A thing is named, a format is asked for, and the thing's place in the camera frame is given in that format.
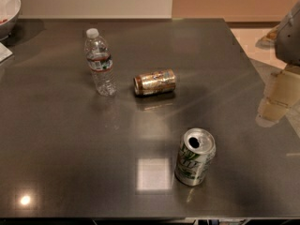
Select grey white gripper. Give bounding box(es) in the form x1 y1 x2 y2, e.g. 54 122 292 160
256 1 300 128

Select green white 7up can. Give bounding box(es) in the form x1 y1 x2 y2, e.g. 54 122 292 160
174 127 216 187

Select orange soda can lying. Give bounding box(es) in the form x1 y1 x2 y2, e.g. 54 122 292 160
133 69 176 96

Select clear plastic water bottle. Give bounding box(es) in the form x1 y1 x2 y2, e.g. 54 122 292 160
84 28 116 96

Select white paper sheet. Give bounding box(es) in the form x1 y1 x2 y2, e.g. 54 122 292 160
0 42 13 62

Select white bowl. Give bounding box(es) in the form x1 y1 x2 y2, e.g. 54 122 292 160
0 0 22 40

